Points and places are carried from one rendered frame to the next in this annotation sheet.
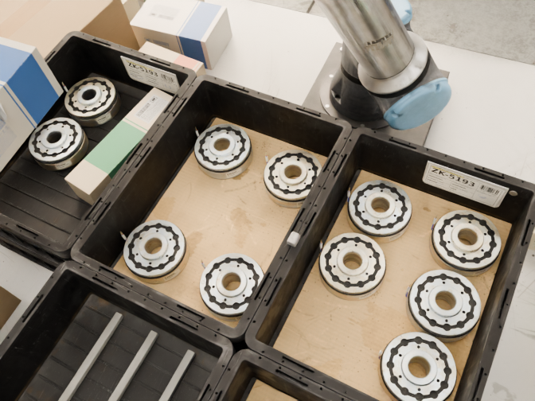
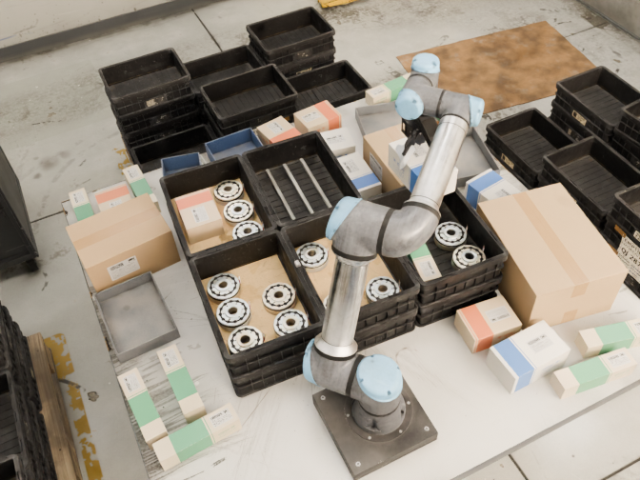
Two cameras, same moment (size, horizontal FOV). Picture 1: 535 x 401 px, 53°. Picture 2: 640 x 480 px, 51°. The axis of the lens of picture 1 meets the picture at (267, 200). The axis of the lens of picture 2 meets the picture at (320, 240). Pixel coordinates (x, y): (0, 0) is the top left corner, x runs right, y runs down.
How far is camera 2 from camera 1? 1.76 m
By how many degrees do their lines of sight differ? 63
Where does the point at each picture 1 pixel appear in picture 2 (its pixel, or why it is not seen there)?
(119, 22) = (529, 299)
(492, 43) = not seen: outside the picture
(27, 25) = (545, 246)
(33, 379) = (339, 190)
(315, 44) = (458, 436)
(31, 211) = not seen: hidden behind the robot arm
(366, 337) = (250, 287)
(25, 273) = not seen: hidden behind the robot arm
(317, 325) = (270, 275)
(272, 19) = (508, 430)
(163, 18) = (533, 339)
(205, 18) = (512, 360)
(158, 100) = (430, 273)
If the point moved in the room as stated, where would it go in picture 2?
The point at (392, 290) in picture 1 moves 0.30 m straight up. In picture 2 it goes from (257, 308) to (244, 244)
